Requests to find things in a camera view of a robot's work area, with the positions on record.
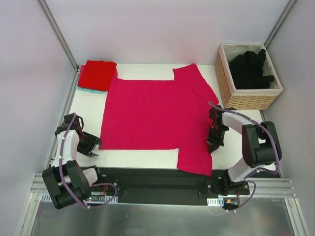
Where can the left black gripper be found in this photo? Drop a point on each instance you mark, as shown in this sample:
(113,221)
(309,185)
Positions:
(91,145)

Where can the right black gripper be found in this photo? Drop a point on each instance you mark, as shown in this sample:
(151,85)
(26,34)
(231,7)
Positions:
(216,138)

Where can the magenta t shirt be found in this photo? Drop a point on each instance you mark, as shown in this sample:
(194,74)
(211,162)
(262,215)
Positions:
(162,115)

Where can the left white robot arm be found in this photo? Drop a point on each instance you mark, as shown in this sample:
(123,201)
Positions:
(67,183)

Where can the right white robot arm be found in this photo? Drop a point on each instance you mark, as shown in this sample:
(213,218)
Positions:
(260,147)

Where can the folded teal t shirt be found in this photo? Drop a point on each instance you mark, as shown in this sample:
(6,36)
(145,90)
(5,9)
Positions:
(90,90)

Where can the folded red t shirt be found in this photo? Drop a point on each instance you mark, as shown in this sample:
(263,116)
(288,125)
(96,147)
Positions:
(97,75)

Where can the wicker basket with liner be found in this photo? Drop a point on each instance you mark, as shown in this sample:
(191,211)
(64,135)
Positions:
(244,99)

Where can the black clothes in basket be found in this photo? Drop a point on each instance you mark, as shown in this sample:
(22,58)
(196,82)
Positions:
(247,71)

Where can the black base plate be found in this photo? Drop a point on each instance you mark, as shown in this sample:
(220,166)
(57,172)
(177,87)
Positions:
(161,186)

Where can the right slotted cable duct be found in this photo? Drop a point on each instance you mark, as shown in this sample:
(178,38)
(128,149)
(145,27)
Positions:
(220,202)

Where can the slotted cable duct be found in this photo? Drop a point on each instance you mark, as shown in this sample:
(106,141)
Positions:
(91,200)
(220,202)

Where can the left slotted cable duct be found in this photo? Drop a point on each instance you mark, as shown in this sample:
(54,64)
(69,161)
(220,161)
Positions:
(91,200)

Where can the aluminium front rail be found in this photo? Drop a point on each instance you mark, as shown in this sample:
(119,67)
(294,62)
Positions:
(265,187)

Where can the left aluminium frame post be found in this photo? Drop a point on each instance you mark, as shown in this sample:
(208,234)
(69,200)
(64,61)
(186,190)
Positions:
(58,33)

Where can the aluminium frame post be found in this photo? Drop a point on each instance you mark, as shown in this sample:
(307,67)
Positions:
(58,33)
(280,22)

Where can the right aluminium frame post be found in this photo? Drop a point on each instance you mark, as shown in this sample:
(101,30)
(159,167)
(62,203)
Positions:
(280,22)

